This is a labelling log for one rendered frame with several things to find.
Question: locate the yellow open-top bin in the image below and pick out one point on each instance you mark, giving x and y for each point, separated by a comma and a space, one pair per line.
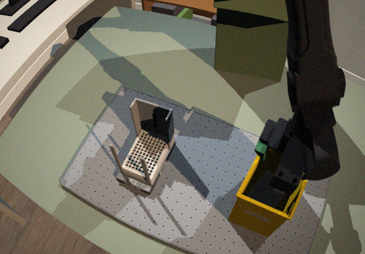
259, 217

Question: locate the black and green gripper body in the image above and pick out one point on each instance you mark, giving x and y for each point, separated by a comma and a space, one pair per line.
273, 132

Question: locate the white well plate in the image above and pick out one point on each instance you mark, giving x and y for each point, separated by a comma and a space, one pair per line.
157, 146
263, 193

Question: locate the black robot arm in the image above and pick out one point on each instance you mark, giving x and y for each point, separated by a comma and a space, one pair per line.
313, 76

